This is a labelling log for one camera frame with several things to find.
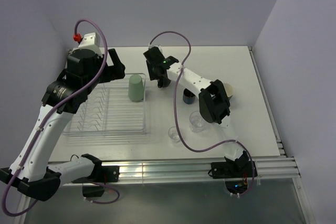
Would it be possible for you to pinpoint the black mug cream interior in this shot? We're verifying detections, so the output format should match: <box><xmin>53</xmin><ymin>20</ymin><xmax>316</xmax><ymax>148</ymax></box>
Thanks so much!
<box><xmin>157</xmin><ymin>77</ymin><xmax>171</xmax><ymax>89</ymax></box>

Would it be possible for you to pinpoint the light green plastic cup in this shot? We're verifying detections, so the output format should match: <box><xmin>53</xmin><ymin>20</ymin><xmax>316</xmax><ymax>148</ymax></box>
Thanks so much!
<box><xmin>128</xmin><ymin>74</ymin><xmax>144</xmax><ymax>102</ymax></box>

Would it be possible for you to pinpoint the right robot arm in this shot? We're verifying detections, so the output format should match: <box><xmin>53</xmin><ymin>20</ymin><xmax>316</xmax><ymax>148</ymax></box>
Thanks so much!
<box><xmin>143</xmin><ymin>46</ymin><xmax>257</xmax><ymax>177</ymax></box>

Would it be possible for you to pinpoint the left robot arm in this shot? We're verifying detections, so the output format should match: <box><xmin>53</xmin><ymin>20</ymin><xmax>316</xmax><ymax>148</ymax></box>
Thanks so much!
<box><xmin>1</xmin><ymin>49</ymin><xmax>125</xmax><ymax>201</ymax></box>

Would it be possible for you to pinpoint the dark blue mug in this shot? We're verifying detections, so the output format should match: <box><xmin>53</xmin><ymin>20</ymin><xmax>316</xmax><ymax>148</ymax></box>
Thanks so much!
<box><xmin>183</xmin><ymin>89</ymin><xmax>195</xmax><ymax>105</ymax></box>

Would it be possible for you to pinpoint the large clear glass cup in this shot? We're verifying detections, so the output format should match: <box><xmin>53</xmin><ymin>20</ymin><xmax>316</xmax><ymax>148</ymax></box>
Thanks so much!
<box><xmin>189</xmin><ymin>111</ymin><xmax>206</xmax><ymax>133</ymax></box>

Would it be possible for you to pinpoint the small clear glass cup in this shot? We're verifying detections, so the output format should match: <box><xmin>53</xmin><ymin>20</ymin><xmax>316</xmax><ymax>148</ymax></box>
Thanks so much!
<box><xmin>168</xmin><ymin>126</ymin><xmax>181</xmax><ymax>143</ymax></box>

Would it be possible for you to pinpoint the dark green mug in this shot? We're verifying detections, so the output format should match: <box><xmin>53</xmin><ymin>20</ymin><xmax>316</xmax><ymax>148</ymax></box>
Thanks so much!
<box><xmin>224</xmin><ymin>83</ymin><xmax>234</xmax><ymax>100</ymax></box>

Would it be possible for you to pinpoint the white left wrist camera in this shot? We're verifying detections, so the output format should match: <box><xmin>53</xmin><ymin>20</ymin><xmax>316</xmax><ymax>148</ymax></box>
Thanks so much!
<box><xmin>72</xmin><ymin>33</ymin><xmax>102</xmax><ymax>58</ymax></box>

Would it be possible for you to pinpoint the clear wire dish rack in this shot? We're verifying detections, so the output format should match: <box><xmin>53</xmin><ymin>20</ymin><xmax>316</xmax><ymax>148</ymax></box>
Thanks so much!
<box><xmin>63</xmin><ymin>73</ymin><xmax>145</xmax><ymax>136</ymax></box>

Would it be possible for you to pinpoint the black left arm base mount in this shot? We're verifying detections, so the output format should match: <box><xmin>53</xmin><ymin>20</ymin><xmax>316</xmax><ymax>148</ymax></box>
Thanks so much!
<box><xmin>82</xmin><ymin>166</ymin><xmax>120</xmax><ymax>202</ymax></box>

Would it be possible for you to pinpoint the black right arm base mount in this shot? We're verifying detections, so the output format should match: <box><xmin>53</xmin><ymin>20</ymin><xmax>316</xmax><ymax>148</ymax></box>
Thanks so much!
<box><xmin>208</xmin><ymin>161</ymin><xmax>253</xmax><ymax>179</ymax></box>

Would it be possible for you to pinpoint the aluminium rail frame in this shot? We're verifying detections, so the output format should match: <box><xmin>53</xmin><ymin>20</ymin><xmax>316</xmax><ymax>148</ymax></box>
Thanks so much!
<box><xmin>26</xmin><ymin>140</ymin><xmax>316</xmax><ymax>224</ymax></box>

